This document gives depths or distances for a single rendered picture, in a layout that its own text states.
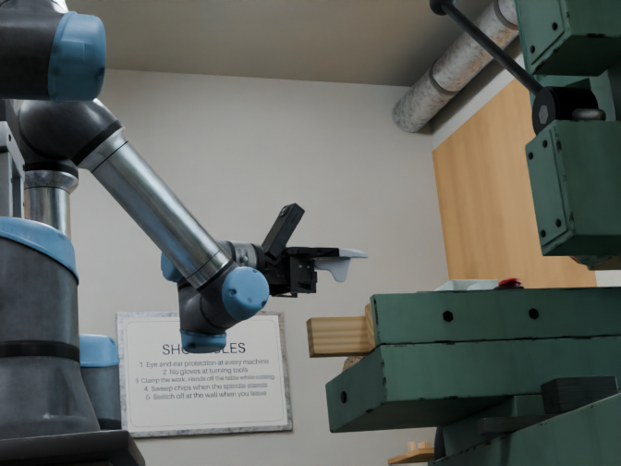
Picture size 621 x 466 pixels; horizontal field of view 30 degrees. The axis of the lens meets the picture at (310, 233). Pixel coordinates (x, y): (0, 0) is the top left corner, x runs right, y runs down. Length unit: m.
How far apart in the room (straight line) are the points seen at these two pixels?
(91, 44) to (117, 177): 0.81
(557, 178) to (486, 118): 3.41
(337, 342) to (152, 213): 0.63
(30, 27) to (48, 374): 0.34
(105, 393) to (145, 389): 2.63
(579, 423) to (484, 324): 0.21
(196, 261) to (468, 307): 0.64
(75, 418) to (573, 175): 0.53
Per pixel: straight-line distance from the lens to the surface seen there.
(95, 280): 4.35
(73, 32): 0.99
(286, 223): 2.03
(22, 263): 1.17
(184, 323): 1.92
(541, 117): 1.26
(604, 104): 1.34
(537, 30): 1.22
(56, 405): 1.14
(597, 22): 1.18
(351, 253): 2.03
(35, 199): 1.87
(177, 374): 4.31
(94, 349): 1.65
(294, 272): 2.01
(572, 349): 1.29
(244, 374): 4.38
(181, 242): 1.79
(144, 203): 1.79
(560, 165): 1.15
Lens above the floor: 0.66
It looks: 17 degrees up
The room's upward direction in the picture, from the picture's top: 6 degrees counter-clockwise
